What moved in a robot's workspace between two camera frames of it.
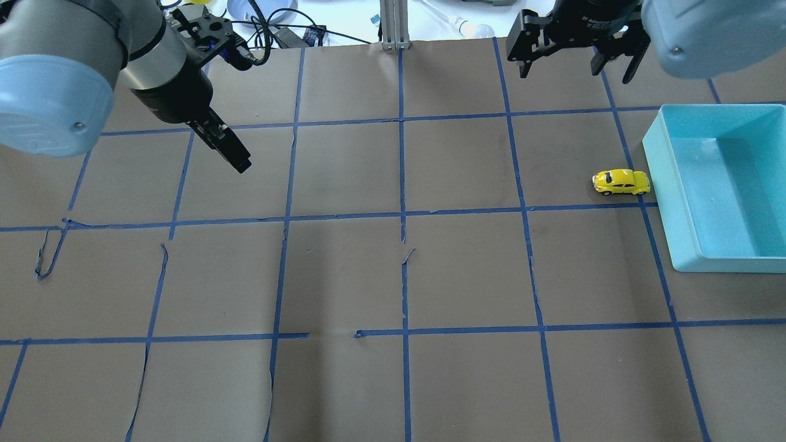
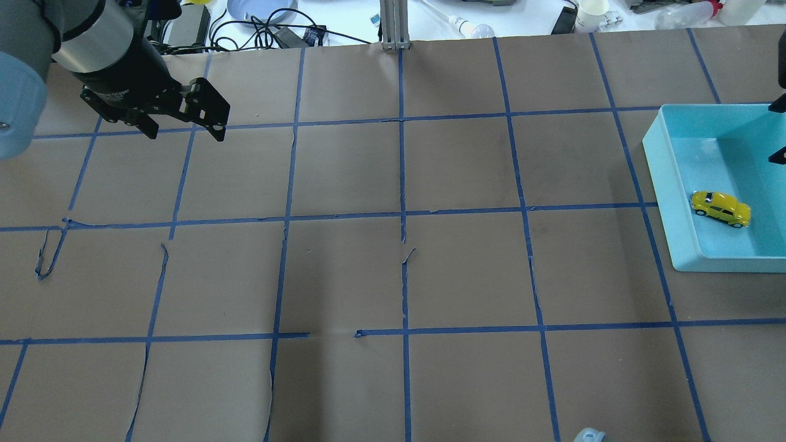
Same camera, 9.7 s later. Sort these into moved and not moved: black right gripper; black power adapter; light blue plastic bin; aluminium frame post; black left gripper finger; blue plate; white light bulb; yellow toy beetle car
Moved: black right gripper; black left gripper finger; yellow toy beetle car
Not moved: aluminium frame post; white light bulb; blue plate; light blue plastic bin; black power adapter
